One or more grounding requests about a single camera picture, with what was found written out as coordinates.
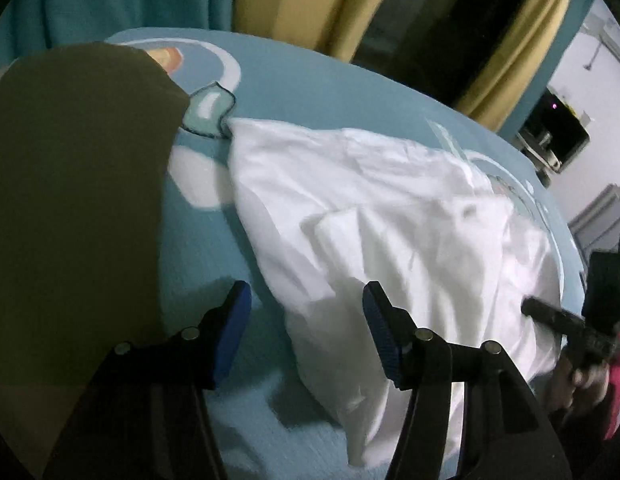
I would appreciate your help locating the black box device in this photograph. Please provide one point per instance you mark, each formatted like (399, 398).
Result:
(555, 127)

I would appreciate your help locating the person's right hand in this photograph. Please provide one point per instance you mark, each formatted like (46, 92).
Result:
(582, 385)

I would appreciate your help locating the grey ribbed object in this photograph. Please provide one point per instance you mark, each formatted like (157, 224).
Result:
(602, 215)

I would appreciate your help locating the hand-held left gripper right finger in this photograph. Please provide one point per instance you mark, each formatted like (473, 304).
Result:
(384, 340)

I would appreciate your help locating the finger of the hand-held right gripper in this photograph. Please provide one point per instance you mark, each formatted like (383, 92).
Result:
(550, 312)

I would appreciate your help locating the yellow curtain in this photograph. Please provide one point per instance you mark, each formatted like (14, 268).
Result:
(300, 0)
(515, 70)

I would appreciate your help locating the olive brown cloth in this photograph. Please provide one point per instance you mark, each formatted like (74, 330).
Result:
(64, 210)

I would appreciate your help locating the white garment with dark collar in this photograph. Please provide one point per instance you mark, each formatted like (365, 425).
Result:
(390, 210)

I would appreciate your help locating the teal printed bed sheet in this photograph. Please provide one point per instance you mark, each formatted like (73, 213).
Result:
(315, 85)

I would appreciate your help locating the dark glass window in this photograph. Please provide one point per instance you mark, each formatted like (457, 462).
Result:
(440, 50)

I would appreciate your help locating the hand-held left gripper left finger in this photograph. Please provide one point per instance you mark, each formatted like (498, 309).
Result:
(232, 332)

